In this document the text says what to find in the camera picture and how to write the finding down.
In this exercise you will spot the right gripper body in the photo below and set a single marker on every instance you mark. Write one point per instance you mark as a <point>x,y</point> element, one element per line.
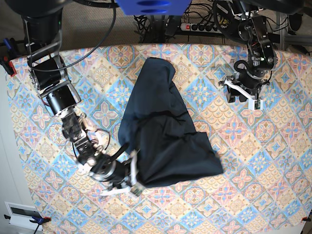
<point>120,176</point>

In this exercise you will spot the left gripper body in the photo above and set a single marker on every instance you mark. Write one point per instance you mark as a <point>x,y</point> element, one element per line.
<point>250,84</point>

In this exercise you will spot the dark navy t-shirt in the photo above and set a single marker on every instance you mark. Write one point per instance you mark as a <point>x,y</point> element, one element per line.
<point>157,123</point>

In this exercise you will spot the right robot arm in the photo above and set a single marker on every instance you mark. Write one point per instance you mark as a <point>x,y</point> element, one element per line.
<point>48,71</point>

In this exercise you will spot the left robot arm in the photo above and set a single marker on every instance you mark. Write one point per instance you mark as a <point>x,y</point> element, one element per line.
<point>240,22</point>

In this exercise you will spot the black round object top-right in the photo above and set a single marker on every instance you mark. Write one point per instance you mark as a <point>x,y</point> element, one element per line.
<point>295,21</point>

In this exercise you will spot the white power strip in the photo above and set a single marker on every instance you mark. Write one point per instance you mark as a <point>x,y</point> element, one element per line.
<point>193,27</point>

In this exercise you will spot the blue orange clamp bottom-left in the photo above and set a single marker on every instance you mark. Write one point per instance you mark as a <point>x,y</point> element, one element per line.
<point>39,220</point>

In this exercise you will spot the patterned colourful tablecloth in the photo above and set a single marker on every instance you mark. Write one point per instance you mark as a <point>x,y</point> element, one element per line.
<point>266,154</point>

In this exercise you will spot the orange clamp bottom-right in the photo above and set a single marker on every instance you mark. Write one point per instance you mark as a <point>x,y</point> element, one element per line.
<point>306,219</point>

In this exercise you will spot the blue orange clamp top-left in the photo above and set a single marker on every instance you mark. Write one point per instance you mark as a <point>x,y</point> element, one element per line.
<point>5,61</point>

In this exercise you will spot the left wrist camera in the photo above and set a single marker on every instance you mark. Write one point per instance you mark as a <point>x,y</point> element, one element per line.
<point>255,104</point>

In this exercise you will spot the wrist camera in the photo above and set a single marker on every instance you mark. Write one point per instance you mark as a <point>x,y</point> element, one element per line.
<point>255,104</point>
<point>137,189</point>

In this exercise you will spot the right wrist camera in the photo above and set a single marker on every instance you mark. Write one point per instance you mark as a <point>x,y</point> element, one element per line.
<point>137,189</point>

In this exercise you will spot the white wall vent panel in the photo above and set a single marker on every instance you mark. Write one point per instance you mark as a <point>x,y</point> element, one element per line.
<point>20,215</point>

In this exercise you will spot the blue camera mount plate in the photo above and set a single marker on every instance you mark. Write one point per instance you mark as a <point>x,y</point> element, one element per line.
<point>153,7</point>

